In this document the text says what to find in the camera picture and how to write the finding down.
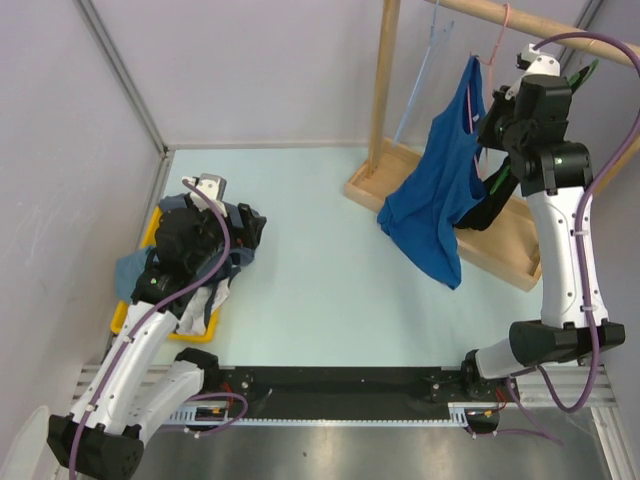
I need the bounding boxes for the pink wire hanger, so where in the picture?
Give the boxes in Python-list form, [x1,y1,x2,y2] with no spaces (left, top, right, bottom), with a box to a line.
[465,3,511,180]

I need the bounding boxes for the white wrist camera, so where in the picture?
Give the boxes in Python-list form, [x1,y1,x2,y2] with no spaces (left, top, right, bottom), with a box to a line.
[181,173,227,217]
[505,43,560,100]

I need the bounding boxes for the light blue wire hanger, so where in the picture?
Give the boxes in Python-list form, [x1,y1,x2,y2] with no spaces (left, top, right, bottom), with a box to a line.
[392,1,455,147]

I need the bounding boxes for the grey-blue printed t-shirt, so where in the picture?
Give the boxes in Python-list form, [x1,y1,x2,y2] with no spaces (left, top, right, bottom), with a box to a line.
[159,194,257,281]

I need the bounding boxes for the yellow plastic basket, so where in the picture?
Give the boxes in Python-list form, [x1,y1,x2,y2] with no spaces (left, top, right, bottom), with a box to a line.
[110,206,219,344]

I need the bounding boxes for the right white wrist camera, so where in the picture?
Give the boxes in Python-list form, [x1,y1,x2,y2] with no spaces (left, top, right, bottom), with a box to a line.
[505,43,560,100]

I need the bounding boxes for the green hanger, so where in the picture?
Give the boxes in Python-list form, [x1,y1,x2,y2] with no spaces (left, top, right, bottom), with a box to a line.
[487,58,601,196]

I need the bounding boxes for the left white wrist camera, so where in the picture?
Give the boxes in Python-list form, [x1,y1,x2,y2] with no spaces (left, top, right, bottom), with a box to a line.
[181,173,227,217]

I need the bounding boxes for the wooden clothes rack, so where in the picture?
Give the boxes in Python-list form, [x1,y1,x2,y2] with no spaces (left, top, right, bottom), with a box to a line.
[343,0,640,294]

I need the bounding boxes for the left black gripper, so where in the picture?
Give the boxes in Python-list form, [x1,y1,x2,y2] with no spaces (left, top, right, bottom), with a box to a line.
[184,193,265,272]

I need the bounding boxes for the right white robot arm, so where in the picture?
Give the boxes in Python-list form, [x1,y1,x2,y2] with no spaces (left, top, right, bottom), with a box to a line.
[461,74,626,401]

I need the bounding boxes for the black garment on hanger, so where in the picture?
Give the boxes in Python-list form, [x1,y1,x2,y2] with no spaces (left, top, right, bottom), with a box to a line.
[454,156,519,231]

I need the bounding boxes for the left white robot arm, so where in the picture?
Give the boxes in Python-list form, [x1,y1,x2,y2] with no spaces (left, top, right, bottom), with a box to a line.
[47,199,267,479]

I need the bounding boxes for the white garment with stripes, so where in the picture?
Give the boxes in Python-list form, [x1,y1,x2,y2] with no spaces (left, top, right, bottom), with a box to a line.
[176,277,230,336]

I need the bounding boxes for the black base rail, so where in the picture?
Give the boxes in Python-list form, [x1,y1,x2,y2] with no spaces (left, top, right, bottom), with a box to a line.
[179,364,504,435]

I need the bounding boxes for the blue tank top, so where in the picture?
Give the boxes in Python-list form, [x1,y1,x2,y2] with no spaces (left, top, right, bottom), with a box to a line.
[377,56,486,290]

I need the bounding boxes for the aluminium frame post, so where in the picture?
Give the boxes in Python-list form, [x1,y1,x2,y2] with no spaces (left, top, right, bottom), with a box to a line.
[74,0,174,161]

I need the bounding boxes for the light teal garment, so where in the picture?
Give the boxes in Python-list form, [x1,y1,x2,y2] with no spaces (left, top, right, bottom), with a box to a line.
[114,246,154,304]

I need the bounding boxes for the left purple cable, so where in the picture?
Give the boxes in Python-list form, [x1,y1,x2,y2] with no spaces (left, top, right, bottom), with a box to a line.
[67,178,232,480]

